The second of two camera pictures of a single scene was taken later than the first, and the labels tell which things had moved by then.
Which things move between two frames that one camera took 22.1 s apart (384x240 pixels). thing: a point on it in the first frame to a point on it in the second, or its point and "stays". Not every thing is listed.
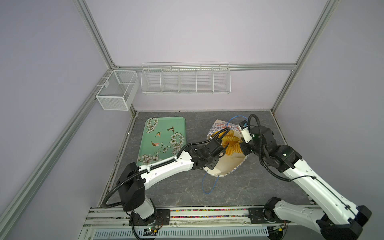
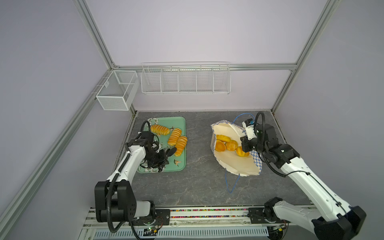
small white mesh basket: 118,92 stays
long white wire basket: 209,77 stays
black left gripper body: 212,162 to 155,159
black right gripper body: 248,148 stays
